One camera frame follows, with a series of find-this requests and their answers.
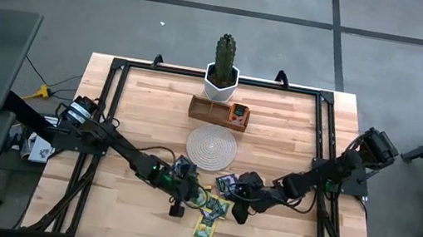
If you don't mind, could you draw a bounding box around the silver green packet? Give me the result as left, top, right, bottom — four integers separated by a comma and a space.
170, 153, 202, 181

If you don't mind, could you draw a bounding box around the orange tea packet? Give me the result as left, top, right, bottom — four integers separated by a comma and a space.
227, 101, 251, 131

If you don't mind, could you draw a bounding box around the wooden compartment tray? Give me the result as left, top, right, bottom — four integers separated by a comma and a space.
185, 93, 253, 134

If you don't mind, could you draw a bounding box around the white hexagonal plant pot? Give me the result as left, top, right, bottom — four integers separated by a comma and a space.
201, 61, 242, 105

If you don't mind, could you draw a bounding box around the white printed box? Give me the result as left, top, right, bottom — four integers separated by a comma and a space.
18, 130, 58, 166

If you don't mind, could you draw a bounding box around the yellow power plug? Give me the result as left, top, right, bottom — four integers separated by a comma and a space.
22, 81, 53, 105

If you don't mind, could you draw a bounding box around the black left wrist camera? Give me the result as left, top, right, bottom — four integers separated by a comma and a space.
167, 198, 186, 220

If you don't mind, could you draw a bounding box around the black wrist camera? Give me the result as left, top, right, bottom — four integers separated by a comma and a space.
167, 198, 186, 220
229, 199, 253, 226

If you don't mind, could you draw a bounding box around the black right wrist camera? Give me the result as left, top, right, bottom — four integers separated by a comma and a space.
229, 199, 253, 226

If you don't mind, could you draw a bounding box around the round woven rope mat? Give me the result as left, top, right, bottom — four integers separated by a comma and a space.
181, 121, 241, 176

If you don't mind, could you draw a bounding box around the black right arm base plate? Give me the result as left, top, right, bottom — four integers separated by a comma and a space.
308, 156, 381, 201

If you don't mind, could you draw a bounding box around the black frame handle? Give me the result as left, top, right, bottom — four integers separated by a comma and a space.
273, 69, 293, 90
150, 52, 165, 71

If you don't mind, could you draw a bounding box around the black aluminium table frame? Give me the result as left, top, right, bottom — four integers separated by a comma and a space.
20, 46, 399, 237

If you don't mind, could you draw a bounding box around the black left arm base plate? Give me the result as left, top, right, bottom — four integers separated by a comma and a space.
49, 128, 111, 159

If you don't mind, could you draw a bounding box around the black angled post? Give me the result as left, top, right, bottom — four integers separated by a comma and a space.
0, 89, 66, 146

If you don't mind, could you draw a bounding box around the black floor cable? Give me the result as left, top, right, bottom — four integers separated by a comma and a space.
21, 55, 86, 94

